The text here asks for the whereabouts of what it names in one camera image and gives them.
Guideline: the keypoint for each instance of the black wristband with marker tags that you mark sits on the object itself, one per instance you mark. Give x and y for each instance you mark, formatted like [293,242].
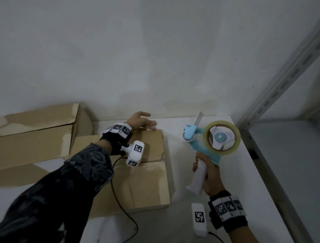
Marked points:
[227,207]
[118,129]

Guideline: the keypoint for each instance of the blue white tape dispenser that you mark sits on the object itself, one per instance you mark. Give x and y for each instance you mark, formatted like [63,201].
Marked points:
[197,180]

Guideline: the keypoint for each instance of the grey metal shelf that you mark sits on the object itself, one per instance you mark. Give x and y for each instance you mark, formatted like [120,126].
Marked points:
[287,175]

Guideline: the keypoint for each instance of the person's left forearm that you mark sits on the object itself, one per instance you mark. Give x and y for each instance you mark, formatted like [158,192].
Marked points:
[50,200]

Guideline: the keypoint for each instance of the person's right forearm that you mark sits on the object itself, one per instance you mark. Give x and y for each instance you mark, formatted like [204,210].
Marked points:
[242,235]

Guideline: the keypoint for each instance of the person's left hand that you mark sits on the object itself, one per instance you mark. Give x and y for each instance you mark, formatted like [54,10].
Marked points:
[137,122]

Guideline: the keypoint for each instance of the brown cardboard box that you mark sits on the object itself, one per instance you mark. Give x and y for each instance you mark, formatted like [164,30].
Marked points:
[150,190]
[37,145]

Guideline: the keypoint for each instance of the clear tape roll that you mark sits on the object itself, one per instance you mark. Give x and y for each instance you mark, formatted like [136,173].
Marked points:
[222,123]

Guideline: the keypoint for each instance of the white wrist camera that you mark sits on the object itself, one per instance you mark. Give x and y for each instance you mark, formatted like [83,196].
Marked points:
[135,152]
[199,217]

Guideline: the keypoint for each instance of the person's right hand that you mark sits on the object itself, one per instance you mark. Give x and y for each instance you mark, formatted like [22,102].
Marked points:
[215,177]

